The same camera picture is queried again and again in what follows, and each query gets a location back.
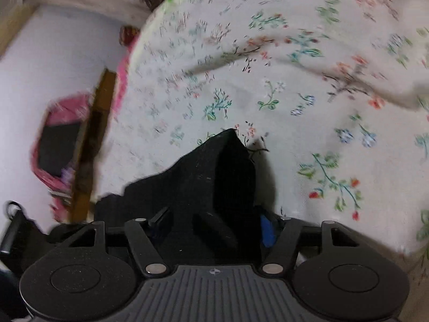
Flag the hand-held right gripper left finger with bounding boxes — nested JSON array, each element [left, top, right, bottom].
[[62, 207, 170, 277]]

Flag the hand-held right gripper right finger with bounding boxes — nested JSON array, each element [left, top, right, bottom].
[[260, 213, 364, 276]]

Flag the black pants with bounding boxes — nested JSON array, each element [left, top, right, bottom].
[[95, 128, 280, 266]]

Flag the black television screen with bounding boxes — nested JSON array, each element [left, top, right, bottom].
[[36, 122, 84, 179]]

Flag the wooden cabinet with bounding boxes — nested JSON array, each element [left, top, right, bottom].
[[71, 69, 118, 225]]

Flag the pink floral cloth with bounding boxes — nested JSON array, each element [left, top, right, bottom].
[[31, 94, 96, 222]]

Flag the pink patterned quilt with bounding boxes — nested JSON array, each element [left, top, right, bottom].
[[114, 0, 202, 125]]

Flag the white floral bedsheet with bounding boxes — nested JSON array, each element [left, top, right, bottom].
[[94, 0, 429, 276]]

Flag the red box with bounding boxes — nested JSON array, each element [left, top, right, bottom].
[[120, 26, 140, 46]]

